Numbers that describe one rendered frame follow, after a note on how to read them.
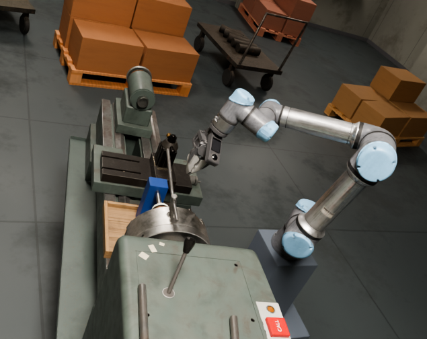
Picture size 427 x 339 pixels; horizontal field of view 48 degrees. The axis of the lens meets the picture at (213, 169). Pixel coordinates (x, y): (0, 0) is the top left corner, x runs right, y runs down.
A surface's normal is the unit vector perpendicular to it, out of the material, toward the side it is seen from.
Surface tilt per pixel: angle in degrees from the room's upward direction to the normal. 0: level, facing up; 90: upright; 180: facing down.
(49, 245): 0
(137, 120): 90
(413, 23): 90
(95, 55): 90
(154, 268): 0
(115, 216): 0
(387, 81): 90
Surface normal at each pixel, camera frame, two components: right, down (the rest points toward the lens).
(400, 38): -0.89, -0.07
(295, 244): -0.39, 0.52
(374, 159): -0.25, 0.34
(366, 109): -0.78, 0.08
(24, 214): 0.34, -0.78
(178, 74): 0.44, 0.63
